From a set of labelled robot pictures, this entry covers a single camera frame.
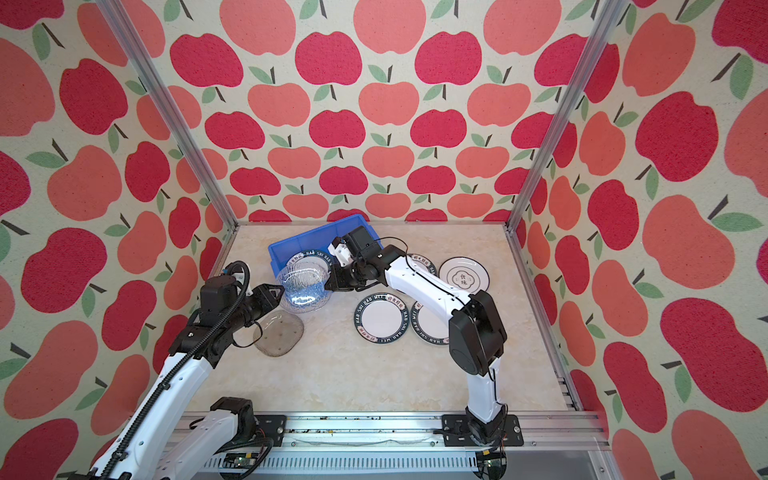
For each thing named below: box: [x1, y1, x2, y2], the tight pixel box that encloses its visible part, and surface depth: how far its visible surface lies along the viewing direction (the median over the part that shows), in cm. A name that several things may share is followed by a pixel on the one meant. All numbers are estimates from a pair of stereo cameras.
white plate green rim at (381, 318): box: [354, 292, 410, 345], surface depth 95 cm
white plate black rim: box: [438, 256, 490, 296], surface depth 109 cm
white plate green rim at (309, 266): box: [286, 250, 333, 281], surface depth 109 cm
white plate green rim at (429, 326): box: [410, 300, 451, 346], surface depth 94 cm
